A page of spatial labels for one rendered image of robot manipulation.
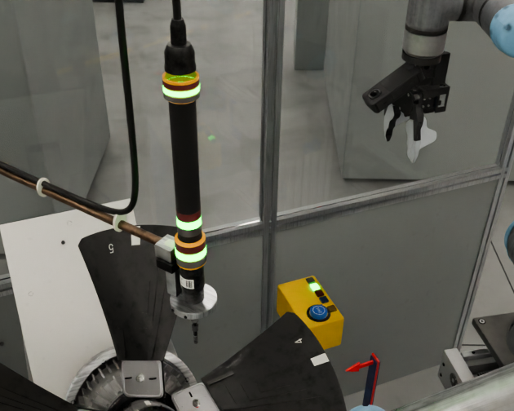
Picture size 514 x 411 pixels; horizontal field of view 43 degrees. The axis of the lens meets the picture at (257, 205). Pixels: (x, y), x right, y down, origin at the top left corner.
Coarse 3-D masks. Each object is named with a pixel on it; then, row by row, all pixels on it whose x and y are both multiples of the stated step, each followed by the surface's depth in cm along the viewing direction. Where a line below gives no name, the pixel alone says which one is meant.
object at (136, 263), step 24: (96, 240) 114; (120, 240) 112; (96, 264) 114; (120, 264) 112; (144, 264) 111; (96, 288) 115; (120, 288) 112; (144, 288) 110; (120, 312) 112; (144, 312) 110; (168, 312) 109; (120, 336) 112; (144, 336) 110; (168, 336) 108
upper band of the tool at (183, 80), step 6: (162, 78) 76; (168, 78) 78; (174, 78) 79; (180, 78) 79; (186, 78) 79; (192, 78) 78; (198, 78) 76; (174, 84) 75; (180, 84) 75; (186, 84) 75; (168, 90) 76; (192, 90) 76
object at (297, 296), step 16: (288, 288) 156; (304, 288) 156; (320, 288) 156; (288, 304) 152; (304, 304) 152; (320, 304) 152; (304, 320) 147; (320, 320) 147; (336, 320) 148; (320, 336) 149; (336, 336) 151
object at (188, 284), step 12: (180, 24) 72; (180, 36) 73; (168, 48) 73; (180, 48) 73; (192, 48) 74; (168, 60) 74; (180, 60) 73; (192, 60) 74; (168, 72) 75; (180, 72) 74; (192, 72) 75; (180, 276) 93; (192, 276) 92; (204, 276) 94; (192, 288) 93; (192, 300) 95
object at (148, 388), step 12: (132, 360) 112; (144, 360) 110; (156, 360) 109; (132, 372) 112; (144, 372) 110; (156, 372) 109; (132, 384) 112; (144, 384) 110; (156, 384) 109; (132, 396) 112; (144, 396) 110; (156, 396) 109
